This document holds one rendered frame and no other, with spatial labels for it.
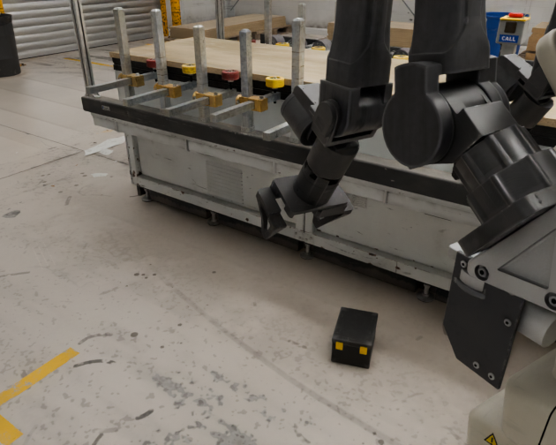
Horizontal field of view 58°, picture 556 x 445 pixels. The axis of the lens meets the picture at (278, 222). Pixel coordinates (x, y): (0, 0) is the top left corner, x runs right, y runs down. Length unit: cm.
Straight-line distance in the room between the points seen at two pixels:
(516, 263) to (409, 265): 182
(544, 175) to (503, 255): 8
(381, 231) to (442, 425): 88
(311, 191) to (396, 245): 164
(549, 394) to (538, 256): 30
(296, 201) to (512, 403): 39
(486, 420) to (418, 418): 107
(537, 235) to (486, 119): 11
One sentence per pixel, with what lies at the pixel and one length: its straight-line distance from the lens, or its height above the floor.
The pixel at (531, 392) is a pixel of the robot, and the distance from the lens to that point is 75.
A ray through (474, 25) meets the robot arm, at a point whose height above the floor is 133.
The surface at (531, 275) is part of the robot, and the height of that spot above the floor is 114.
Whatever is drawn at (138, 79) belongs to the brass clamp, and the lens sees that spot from 263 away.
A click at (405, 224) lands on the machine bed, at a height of 34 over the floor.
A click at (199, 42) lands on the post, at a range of 229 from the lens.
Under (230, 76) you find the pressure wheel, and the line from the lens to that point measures 238.
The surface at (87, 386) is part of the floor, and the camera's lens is 204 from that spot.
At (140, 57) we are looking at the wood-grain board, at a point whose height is 90.
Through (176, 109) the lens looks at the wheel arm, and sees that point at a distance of 216.
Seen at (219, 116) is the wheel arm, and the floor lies 84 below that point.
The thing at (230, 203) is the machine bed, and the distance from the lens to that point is 279.
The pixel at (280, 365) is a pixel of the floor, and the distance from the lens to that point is 199.
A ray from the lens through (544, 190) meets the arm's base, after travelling 46.
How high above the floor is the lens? 139
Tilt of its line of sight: 28 degrees down
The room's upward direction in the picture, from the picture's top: straight up
